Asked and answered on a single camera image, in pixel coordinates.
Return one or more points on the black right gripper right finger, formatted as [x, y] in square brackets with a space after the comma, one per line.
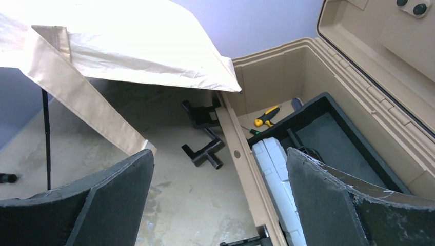
[336, 208]

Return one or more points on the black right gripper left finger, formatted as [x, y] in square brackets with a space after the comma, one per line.
[104, 208]

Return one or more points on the beige folding umbrella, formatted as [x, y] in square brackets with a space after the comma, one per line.
[60, 45]

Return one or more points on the black toolbox tray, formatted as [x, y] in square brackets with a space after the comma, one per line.
[321, 127]

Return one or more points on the white plastic case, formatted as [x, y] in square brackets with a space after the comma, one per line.
[271, 159]

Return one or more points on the small black cylinder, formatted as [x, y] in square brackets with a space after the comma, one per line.
[8, 178]

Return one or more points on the black pipe fitting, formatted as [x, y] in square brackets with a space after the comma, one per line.
[208, 152]

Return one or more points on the yellow black screwdriver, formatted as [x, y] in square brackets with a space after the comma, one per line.
[266, 118]

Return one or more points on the tan plastic toolbox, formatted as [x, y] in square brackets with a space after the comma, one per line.
[376, 60]

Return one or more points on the green handled small screwdriver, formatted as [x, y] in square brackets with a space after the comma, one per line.
[252, 131]

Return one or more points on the black bracket piece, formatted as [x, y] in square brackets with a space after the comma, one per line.
[200, 117]

